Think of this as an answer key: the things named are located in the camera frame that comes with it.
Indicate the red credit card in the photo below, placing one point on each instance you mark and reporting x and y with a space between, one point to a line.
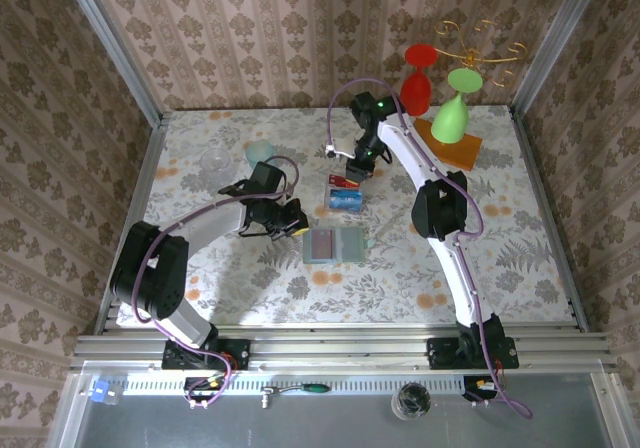
340 182
322 245

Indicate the blue credit card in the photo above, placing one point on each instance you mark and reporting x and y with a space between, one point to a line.
345 199

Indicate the green card holder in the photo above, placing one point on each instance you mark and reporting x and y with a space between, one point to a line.
352 245

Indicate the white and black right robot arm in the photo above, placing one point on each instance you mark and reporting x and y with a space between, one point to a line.
442 208

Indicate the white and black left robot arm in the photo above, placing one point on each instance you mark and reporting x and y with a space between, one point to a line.
150 268

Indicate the red and blue packets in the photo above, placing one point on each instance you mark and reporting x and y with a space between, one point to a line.
325 203

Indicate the frosted blue plastic cup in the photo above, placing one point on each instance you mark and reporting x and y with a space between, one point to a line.
257 152

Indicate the red plastic goblet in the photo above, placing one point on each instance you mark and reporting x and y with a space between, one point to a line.
415 95

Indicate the floral table cover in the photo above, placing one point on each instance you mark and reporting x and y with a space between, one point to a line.
280 298

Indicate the clear plastic cup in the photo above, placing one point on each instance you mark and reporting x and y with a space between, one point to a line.
216 160

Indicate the green plastic goblet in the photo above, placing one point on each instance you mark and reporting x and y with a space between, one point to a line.
450 118

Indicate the orange wooden rack base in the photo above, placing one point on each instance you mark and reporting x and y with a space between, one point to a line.
462 155

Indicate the round clear glass jar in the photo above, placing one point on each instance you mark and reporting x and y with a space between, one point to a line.
411 400

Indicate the small blue and clear plug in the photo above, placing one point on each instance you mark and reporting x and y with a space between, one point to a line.
100 390

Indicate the aluminium front rail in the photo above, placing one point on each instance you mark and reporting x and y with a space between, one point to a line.
340 348

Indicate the aluminium side rail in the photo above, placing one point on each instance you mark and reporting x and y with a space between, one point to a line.
541 193
148 168

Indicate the aluminium frame post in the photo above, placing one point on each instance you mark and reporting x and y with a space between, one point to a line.
117 50
554 43

